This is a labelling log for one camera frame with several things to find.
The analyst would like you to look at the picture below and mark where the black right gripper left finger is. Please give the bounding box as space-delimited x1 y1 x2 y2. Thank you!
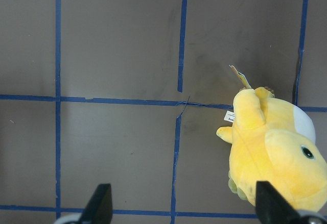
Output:
79 183 113 224

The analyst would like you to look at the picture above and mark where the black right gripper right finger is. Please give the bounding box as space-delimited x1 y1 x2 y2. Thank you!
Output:
255 181 300 224

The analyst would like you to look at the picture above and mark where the yellow plush toy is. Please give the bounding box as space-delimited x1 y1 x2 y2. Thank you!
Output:
216 73 326 211

